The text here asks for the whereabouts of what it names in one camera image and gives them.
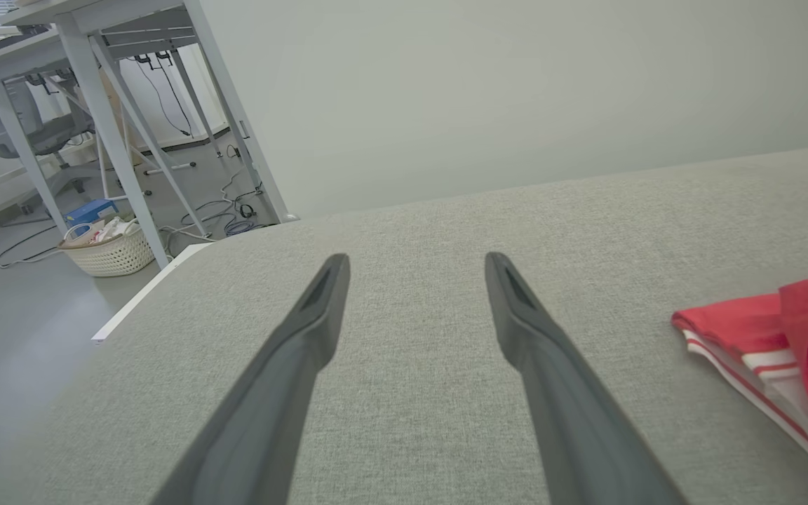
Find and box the white power supply box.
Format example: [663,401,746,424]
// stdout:
[92,242,214,344]

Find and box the white woven laundry basket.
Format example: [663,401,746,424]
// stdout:
[59,219,156,278]

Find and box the grey floor cable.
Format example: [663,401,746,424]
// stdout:
[0,205,62,270]

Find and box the grey mesh office chair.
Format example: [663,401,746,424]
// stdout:
[0,18,100,198]

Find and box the tangled floor cable bundle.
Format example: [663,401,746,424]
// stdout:
[159,167,266,241]

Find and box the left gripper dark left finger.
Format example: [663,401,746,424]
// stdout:
[150,252,351,505]

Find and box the pale partition frame post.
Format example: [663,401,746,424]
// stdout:
[183,0,299,222]

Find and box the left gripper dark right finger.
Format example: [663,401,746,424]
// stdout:
[485,251,689,505]

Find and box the brown cardboard box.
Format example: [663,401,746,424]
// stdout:
[79,70,147,168]

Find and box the laundry pile in basket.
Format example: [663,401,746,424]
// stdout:
[64,215,141,246]

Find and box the blue box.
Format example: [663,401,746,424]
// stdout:
[62,199,119,227]

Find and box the red white sports shirt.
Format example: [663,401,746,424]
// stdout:
[671,269,808,496]

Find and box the small white desk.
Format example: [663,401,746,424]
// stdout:
[0,32,72,234]

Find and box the white folding stand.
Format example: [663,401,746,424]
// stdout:
[95,105,198,177]

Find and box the large white desk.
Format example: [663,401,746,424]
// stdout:
[1,0,250,271]

